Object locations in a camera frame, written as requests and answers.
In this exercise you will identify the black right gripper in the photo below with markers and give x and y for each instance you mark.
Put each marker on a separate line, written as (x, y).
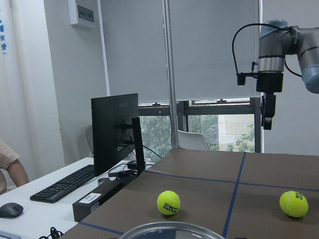
(268, 83)

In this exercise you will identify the yellow tennis ball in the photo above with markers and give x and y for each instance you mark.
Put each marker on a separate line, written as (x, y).
(168, 203)
(293, 204)

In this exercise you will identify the white blue tennis ball can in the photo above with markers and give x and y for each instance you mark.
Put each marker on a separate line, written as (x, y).
(170, 230)

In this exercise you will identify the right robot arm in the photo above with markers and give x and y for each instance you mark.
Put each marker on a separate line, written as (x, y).
(277, 40)

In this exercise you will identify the white chair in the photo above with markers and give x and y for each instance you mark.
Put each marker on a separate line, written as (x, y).
(191, 140)

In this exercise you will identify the black computer monitor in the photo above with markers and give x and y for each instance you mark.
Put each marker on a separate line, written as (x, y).
(116, 132)

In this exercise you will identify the dark cardboard box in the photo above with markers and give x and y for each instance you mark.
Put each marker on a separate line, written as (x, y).
(91, 201)

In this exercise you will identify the black keyboard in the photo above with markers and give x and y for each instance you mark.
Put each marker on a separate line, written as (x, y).
(66, 185)

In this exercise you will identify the seated person beige shirt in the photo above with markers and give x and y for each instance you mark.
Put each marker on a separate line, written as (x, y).
(9, 161)

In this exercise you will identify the black computer mouse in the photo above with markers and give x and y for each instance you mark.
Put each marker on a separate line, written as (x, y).
(11, 210)

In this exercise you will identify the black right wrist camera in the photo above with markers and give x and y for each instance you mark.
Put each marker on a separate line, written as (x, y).
(241, 77)

